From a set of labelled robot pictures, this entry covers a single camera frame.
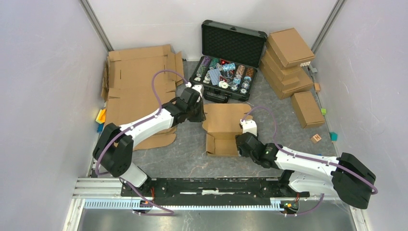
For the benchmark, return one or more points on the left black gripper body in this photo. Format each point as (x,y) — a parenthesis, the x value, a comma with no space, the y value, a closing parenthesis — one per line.
(196,113)

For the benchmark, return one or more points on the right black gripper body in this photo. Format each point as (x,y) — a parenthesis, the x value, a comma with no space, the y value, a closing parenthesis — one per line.
(242,153)

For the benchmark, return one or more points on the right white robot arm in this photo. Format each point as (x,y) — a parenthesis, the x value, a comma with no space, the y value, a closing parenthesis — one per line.
(345,177)

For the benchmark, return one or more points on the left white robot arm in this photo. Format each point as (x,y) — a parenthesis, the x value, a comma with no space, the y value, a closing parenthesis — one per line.
(115,145)

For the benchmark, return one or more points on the large bottom cardboard box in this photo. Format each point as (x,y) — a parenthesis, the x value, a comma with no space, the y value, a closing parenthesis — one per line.
(286,88)

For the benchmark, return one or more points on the small folded cardboard box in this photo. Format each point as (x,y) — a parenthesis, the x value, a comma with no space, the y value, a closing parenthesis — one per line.
(307,110)

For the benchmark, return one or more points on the stack of flat cardboard sheets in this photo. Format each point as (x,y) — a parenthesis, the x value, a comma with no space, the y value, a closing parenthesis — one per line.
(134,76)

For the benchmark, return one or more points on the wooden letter H block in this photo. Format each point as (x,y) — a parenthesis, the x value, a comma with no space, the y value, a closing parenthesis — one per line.
(316,138)

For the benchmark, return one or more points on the black poker chip case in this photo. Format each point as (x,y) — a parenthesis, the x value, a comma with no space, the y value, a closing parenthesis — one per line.
(230,58)

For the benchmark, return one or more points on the yellow orange block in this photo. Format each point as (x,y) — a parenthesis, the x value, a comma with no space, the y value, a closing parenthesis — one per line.
(101,116)

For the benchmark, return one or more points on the teal block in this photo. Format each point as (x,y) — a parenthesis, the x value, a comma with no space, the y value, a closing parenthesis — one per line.
(333,136)

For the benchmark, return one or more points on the small wooden cube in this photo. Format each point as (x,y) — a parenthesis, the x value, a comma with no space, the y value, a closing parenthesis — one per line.
(317,87)

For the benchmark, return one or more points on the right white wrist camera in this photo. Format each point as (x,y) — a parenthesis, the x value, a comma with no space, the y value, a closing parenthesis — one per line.
(249,126)

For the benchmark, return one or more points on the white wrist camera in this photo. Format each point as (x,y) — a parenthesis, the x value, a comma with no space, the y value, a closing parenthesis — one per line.
(198,88)
(249,126)

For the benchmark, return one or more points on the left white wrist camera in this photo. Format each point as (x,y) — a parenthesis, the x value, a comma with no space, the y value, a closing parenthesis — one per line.
(198,88)

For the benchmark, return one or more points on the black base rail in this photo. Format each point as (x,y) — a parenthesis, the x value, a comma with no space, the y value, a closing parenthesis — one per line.
(217,191)

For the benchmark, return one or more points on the blue block at left wall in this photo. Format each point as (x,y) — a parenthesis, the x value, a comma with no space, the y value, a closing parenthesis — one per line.
(100,128)

